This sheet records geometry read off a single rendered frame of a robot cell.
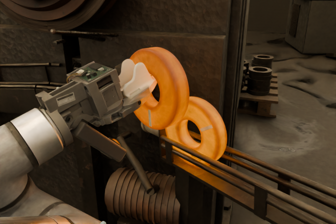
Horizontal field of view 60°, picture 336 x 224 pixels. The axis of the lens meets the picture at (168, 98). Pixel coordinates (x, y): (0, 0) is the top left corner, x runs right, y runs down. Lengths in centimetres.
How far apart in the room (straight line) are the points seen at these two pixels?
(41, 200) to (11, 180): 6
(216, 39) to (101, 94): 45
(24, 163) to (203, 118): 34
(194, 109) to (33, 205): 34
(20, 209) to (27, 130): 11
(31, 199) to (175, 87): 27
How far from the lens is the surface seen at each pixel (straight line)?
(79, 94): 45
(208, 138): 61
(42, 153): 44
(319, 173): 192
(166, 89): 50
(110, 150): 51
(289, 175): 56
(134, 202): 79
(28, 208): 47
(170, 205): 76
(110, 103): 48
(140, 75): 50
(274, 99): 247
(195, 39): 82
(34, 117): 44
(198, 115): 60
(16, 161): 43
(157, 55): 51
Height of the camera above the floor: 101
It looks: 22 degrees down
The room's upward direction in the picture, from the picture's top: straight up
